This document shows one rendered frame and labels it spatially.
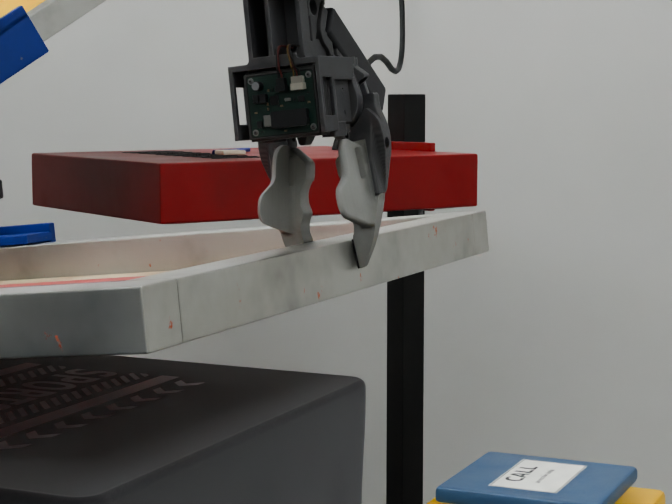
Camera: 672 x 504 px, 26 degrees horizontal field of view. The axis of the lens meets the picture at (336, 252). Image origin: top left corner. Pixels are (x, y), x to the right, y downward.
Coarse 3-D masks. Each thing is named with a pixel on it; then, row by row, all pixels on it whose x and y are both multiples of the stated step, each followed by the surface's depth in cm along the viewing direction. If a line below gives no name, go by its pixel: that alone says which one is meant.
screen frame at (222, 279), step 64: (0, 256) 151; (64, 256) 148; (128, 256) 145; (192, 256) 142; (256, 256) 96; (320, 256) 100; (384, 256) 111; (448, 256) 123; (0, 320) 84; (64, 320) 82; (128, 320) 80; (192, 320) 84; (256, 320) 92
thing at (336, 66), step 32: (256, 0) 101; (288, 0) 101; (320, 0) 104; (256, 32) 101; (288, 32) 102; (320, 32) 103; (256, 64) 100; (288, 64) 99; (320, 64) 99; (352, 64) 103; (256, 96) 100; (288, 96) 100; (320, 96) 98; (352, 96) 104; (256, 128) 101; (288, 128) 100; (320, 128) 99
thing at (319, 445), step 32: (352, 384) 128; (288, 416) 116; (320, 416) 121; (352, 416) 128; (224, 448) 107; (256, 448) 111; (288, 448) 116; (320, 448) 122; (352, 448) 128; (128, 480) 96; (160, 480) 98; (192, 480) 102; (224, 480) 107; (256, 480) 111; (288, 480) 117; (320, 480) 122; (352, 480) 129
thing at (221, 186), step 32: (32, 160) 248; (64, 160) 238; (96, 160) 228; (128, 160) 220; (160, 160) 220; (192, 160) 220; (224, 160) 220; (256, 160) 221; (320, 160) 228; (416, 160) 239; (448, 160) 243; (32, 192) 249; (64, 192) 239; (96, 192) 229; (128, 192) 220; (160, 192) 212; (192, 192) 215; (224, 192) 218; (256, 192) 221; (320, 192) 228; (416, 192) 240; (448, 192) 243
